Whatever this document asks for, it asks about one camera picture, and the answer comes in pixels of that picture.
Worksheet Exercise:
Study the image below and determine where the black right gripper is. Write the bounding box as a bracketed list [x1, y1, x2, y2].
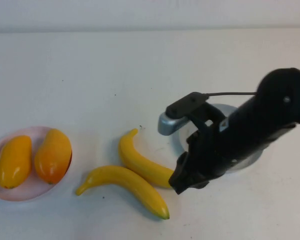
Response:
[168, 102, 266, 195]

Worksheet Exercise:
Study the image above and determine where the short yellow banana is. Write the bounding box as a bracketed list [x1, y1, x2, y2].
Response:
[118, 128, 176, 190]

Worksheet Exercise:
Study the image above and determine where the long yellow banana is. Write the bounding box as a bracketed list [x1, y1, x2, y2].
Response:
[75, 165, 170, 221]

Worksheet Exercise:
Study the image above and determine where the mango with orange blush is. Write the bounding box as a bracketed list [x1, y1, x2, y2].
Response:
[34, 128, 73, 185]

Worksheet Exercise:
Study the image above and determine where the plain yellow mango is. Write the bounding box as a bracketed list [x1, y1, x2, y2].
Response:
[0, 135, 33, 190]

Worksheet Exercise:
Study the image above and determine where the grey-blue plastic plate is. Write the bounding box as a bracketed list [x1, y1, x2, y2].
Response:
[171, 103, 263, 174]

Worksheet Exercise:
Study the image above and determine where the pink plastic plate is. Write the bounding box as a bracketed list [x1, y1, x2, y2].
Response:
[0, 126, 73, 203]

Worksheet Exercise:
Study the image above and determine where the black and silver right wrist camera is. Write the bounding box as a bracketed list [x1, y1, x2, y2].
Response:
[157, 91, 209, 136]

